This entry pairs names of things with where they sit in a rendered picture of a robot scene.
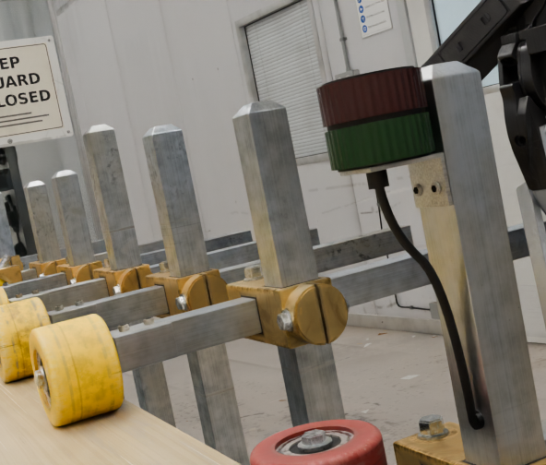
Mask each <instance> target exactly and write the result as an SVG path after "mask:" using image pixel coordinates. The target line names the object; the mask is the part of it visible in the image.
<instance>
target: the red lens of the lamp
mask: <svg viewBox="0 0 546 465"><path fill-rule="evenodd" d="M316 93H317V98H318V103H319V108H320V113H321V117H322V123H323V127H327V126H330V125H336V124H341V123H345V122H349V121H354V120H358V119H363V118H367V117H372V116H377V115H381V114H386V113H395V112H400V111H405V110H410V109H416V108H421V107H424V108H425V107H428V104H427V99H426V94H425V88H424V83H423V78H422V72H421V68H420V67H410V68H403V69H397V70H391V71H386V72H381V73H376V74H372V75H367V76H362V77H355V78H351V79H346V80H342V81H339V82H335V83H331V84H328V85H325V86H322V87H319V88H317V89H316Z"/></svg>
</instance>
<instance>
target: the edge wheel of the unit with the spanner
mask: <svg viewBox="0 0 546 465"><path fill-rule="evenodd" d="M250 463H251V465H387V462H386V453H385V448H384V442H383V437H382V434H381V432H380V430H379V429H378V428H377V427H376V426H374V425H373V424H371V423H367V422H364V421H359V420H328V421H321V422H315V423H307V424H302V425H298V426H295V427H292V428H289V429H286V430H283V431H281V432H278V433H276V434H274V435H271V436H269V437H268V438H266V439H264V440H263V441H261V442H260V443H259V444H257V445H256V446H255V448H254V449H253V451H252V452H251V455H250Z"/></svg>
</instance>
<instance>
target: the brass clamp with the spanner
mask: <svg viewBox="0 0 546 465"><path fill-rule="evenodd" d="M445 428H446V429H448V432H449V434H448V435H447V436H445V437H443V438H440V439H435V440H421V439H419V438H418V434H415V435H411V436H408V437H405V438H402V439H400V440H398V441H395V442H394V443H393V447H394V451H395V456H396V461H397V465H476V464H473V463H470V462H467V461H466V458H465V453H464V448H463V443H462V437H461V433H460V428H459V424H458V423H452V422H447V423H445ZM525 465H546V456H545V457H543V458H540V459H536V460H534V461H532V462H530V463H528V464H525Z"/></svg>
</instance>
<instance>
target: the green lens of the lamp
mask: <svg viewBox="0 0 546 465"><path fill-rule="evenodd" d="M325 138H326V146H327V151H328V157H329V161H330V166H331V171H336V170H343V169H349V168H354V167H359V166H364V165H369V164H375V163H379V162H384V161H392V160H398V159H402V158H407V157H411V156H416V155H421V154H424V153H429V152H433V151H435V145H434V140H433V130H432V125H431V119H430V115H429V112H427V113H416V114H411V115H406V116H400V117H396V118H391V119H386V120H382V121H377V122H372V123H368V124H363V125H355V126H350V127H345V128H341V129H337V130H333V131H328V132H325Z"/></svg>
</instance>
